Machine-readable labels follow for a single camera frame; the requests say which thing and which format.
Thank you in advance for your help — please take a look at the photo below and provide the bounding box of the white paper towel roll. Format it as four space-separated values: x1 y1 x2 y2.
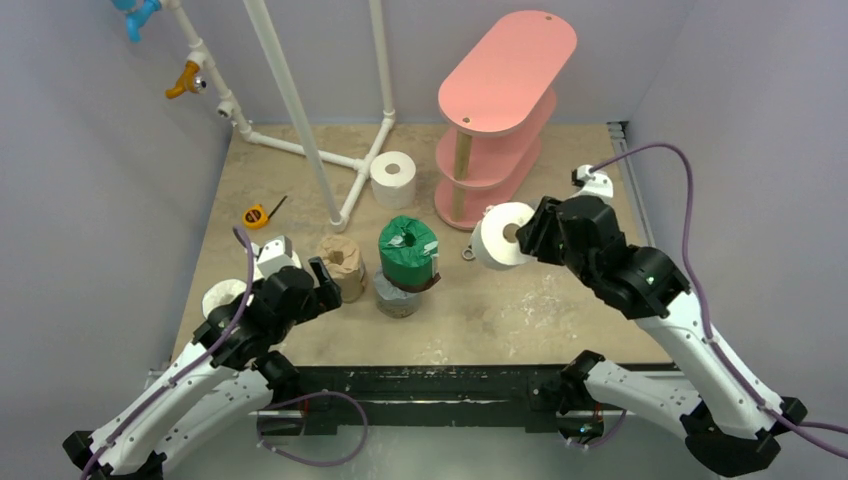
471 202 534 271

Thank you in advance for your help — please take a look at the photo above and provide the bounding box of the green paper roll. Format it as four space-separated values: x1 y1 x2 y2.
378 215 441 293

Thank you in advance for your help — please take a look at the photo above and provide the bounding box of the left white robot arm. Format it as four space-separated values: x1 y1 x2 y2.
62 257 342 479

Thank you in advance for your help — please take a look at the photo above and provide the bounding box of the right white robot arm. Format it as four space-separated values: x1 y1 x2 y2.
516 196 807 478

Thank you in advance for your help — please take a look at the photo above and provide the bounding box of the pink three-tier shelf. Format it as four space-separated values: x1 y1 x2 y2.
434 10 578 231

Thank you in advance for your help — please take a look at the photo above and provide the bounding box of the brown wrapped paper roll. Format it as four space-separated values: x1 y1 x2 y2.
316 235 367 303

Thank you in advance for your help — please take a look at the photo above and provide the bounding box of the grey wrapped paper roll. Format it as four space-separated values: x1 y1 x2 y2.
373 267 422 319

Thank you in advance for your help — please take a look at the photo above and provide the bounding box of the white roll front left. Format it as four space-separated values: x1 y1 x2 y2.
201 279 246 319

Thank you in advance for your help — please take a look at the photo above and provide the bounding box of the yellow tape measure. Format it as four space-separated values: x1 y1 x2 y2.
242 195 288 230

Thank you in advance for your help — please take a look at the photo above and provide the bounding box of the white roll near pipes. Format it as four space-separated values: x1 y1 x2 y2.
370 151 417 210

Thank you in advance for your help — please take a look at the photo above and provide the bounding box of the orange pipe valve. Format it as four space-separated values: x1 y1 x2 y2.
164 60 207 100

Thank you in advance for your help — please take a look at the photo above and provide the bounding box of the blue pipe valve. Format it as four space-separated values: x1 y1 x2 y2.
111 0 163 43

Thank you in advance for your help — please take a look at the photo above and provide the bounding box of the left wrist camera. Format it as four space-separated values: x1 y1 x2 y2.
251 235 302 280

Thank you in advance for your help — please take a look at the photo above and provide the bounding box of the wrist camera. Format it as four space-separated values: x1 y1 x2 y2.
251 235 302 280
571 165 614 204

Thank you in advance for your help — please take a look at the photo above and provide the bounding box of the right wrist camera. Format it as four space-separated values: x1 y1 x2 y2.
571 165 614 204

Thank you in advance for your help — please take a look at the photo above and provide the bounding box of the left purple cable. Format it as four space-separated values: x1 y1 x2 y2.
79 226 257 480

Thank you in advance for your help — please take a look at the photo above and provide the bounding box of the red handled adjustable wrench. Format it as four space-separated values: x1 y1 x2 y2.
461 205 493 262

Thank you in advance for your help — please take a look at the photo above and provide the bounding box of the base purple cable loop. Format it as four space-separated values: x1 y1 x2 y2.
255 390 370 469

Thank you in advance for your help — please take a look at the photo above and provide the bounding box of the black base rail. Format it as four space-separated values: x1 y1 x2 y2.
254 362 677 439

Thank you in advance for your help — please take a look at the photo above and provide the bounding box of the white pvc pipe frame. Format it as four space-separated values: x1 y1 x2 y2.
158 0 396 232

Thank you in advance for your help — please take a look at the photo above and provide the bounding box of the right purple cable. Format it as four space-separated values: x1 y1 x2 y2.
589 142 848 439

